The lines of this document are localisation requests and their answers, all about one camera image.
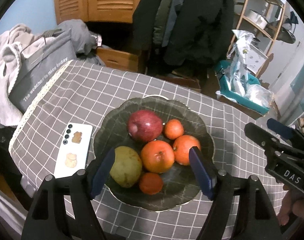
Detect grey clothes pile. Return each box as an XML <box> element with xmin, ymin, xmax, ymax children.
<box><xmin>57</xmin><ymin>19</ymin><xmax>106</xmax><ymax>66</ymax></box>

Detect large orange with stem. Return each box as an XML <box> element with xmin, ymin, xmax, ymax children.
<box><xmin>173</xmin><ymin>135</ymin><xmax>201</xmax><ymax>166</ymax></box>

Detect teal plastic basket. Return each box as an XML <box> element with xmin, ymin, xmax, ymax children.
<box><xmin>214</xmin><ymin>60</ymin><xmax>269</xmax><ymax>115</ymax></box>

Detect grey bag hanging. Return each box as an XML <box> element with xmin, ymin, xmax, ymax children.
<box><xmin>277</xmin><ymin>23</ymin><xmax>296</xmax><ymax>44</ymax></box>

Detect dark green glass plate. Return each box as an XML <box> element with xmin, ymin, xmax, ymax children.
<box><xmin>93</xmin><ymin>96</ymin><xmax>215</xmax><ymax>212</ymax></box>

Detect white smartphone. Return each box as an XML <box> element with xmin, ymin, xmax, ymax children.
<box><xmin>53</xmin><ymin>122</ymin><xmax>93</xmax><ymax>178</ymax></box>

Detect person right hand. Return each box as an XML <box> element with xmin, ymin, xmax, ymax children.
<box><xmin>277</xmin><ymin>185</ymin><xmax>304</xmax><ymax>226</ymax></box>

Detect wooden louvered wardrobe doors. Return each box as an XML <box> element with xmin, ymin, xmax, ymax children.
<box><xmin>53</xmin><ymin>0</ymin><xmax>149</xmax><ymax>26</ymax></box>

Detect yellow pear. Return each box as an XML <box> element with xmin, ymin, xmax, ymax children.
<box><xmin>110</xmin><ymin>146</ymin><xmax>142</xmax><ymax>188</ymax></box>

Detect white printed plastic bag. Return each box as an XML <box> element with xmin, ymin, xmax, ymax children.
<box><xmin>228</xmin><ymin>29</ymin><xmax>254</xmax><ymax>91</ymax></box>

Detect grey checked tablecloth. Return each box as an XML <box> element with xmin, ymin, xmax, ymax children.
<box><xmin>9</xmin><ymin>61</ymin><xmax>285</xmax><ymax>239</ymax></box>

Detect small tangerine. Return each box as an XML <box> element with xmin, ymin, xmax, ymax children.
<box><xmin>164</xmin><ymin>119</ymin><xmax>185</xmax><ymax>140</ymax></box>
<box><xmin>139</xmin><ymin>172</ymin><xmax>163</xmax><ymax>195</ymax></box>

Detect grey text storage bag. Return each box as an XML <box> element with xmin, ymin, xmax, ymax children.
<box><xmin>9</xmin><ymin>30</ymin><xmax>76</xmax><ymax>113</ymax></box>

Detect white cooking pot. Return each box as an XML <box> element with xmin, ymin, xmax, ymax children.
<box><xmin>246</xmin><ymin>9</ymin><xmax>268</xmax><ymax>29</ymax></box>

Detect black hanging coat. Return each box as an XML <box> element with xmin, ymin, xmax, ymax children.
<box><xmin>132</xmin><ymin>0</ymin><xmax>234</xmax><ymax>79</ymax></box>

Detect red apple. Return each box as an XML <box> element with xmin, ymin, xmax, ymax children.
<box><xmin>127</xmin><ymin>109</ymin><xmax>163</xmax><ymax>142</ymax></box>

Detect clear plastic bag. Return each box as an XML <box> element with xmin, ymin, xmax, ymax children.
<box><xmin>245</xmin><ymin>84</ymin><xmax>274</xmax><ymax>108</ymax></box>

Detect wooden shelf rack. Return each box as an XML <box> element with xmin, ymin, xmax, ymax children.
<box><xmin>234</xmin><ymin>0</ymin><xmax>287</xmax><ymax>76</ymax></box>

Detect wooden drawer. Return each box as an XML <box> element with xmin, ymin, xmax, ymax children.
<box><xmin>96</xmin><ymin>48</ymin><xmax>138</xmax><ymax>72</ymax></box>

